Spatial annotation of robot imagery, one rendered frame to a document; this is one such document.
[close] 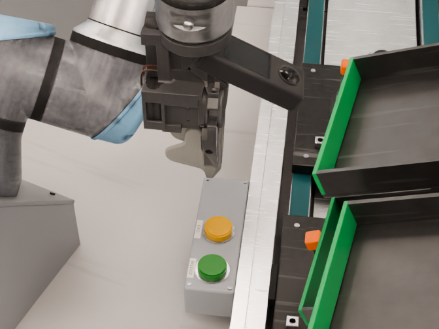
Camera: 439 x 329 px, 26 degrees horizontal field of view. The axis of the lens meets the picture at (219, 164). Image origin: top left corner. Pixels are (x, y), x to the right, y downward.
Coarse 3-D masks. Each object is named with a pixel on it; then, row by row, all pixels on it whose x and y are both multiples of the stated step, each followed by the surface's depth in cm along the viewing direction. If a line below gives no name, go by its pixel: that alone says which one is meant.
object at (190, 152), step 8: (200, 128) 99; (184, 136) 101; (192, 136) 100; (200, 136) 100; (176, 144) 102; (184, 144) 101; (192, 144) 101; (200, 144) 101; (168, 152) 102; (176, 152) 102; (184, 152) 102; (192, 152) 102; (200, 152) 102; (176, 160) 103; (184, 160) 103; (192, 160) 103; (200, 160) 103; (208, 168) 103; (216, 168) 103; (208, 176) 105
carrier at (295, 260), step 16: (288, 224) 135; (304, 224) 135; (320, 224) 135; (288, 240) 133; (304, 240) 133; (288, 256) 131; (304, 256) 131; (288, 272) 129; (304, 272) 129; (288, 288) 127; (288, 304) 125
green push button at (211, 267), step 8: (208, 256) 131; (216, 256) 131; (200, 264) 130; (208, 264) 130; (216, 264) 130; (224, 264) 130; (200, 272) 129; (208, 272) 129; (216, 272) 129; (224, 272) 129; (208, 280) 129
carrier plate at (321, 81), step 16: (304, 64) 159; (320, 64) 159; (304, 80) 156; (320, 80) 156; (336, 80) 156; (304, 96) 154; (320, 96) 154; (304, 112) 151; (320, 112) 151; (304, 128) 148; (320, 128) 148; (304, 144) 146; (304, 160) 144
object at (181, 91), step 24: (144, 24) 93; (168, 48) 91; (192, 48) 90; (216, 48) 91; (168, 72) 95; (192, 72) 95; (144, 96) 95; (168, 96) 95; (192, 96) 94; (216, 96) 94; (144, 120) 97; (168, 120) 98; (192, 120) 97
